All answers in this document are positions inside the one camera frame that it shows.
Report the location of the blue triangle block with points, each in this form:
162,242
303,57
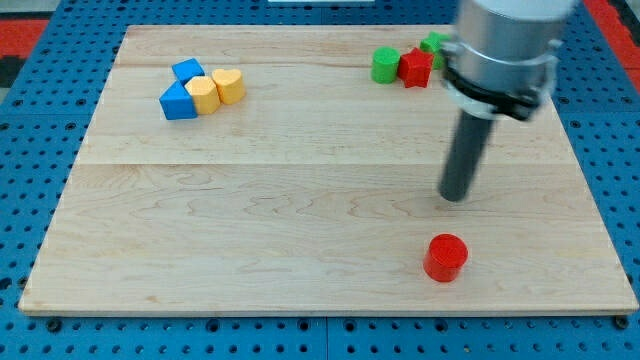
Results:
177,103

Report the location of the yellow pentagon block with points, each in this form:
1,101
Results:
204,94

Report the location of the red star block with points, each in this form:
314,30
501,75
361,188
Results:
415,68

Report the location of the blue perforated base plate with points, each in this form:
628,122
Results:
49,106

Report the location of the blue cube block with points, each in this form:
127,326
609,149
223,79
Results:
185,70

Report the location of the red cylinder block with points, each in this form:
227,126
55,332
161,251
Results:
445,257

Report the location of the green star block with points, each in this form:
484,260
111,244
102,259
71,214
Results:
432,44

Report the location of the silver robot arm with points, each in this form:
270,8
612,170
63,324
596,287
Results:
501,58

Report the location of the green cylinder block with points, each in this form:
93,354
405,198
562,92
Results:
385,62

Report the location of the yellow heart block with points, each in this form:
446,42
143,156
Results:
230,85

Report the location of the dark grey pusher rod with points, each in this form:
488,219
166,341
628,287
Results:
468,143

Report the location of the wooden board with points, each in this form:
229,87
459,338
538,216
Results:
315,195

